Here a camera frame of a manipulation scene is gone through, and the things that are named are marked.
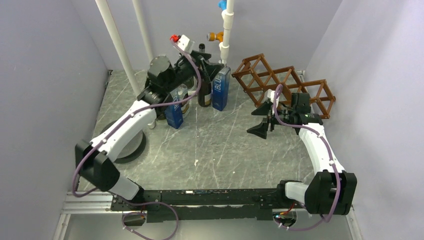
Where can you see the dark bottle silver cap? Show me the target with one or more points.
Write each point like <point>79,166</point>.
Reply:
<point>202,48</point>

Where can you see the orange valve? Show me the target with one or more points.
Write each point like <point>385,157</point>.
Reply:
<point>211,36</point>

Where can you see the dark bottle gold cap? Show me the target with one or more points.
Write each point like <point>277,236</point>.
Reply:
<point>204,96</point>

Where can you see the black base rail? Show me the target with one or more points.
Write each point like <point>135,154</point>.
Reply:
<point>209,204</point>

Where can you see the blue valve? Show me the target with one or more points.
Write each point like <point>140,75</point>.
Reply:
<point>222,4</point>

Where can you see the white pvc pipe frame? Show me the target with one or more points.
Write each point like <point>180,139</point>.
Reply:
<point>250,27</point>

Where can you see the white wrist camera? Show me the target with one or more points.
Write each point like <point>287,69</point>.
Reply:
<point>272,96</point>
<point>182,42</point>

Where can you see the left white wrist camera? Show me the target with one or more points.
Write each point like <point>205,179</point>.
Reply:
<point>182,42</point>

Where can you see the blue labelled clear bottle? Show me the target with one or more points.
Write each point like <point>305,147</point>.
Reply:
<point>173,112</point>

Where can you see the clear bottle dark label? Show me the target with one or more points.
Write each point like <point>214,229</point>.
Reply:
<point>190,83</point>

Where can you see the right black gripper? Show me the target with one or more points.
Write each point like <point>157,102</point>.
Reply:
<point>261,129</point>

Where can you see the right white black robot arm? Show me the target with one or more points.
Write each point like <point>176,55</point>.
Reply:
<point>332,188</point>

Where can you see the brown wooden wine rack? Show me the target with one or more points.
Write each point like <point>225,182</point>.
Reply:
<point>256,77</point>

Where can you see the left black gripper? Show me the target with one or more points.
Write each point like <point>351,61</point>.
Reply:
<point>209,70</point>

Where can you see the slanted white pvc pipe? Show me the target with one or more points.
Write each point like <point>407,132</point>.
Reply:
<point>112,29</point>

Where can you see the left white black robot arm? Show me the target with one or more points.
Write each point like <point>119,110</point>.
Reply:
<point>94,160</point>

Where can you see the aluminium frame rail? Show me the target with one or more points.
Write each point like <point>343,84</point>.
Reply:
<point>98,202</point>

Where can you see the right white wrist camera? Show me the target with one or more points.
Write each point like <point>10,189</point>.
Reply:
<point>272,96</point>

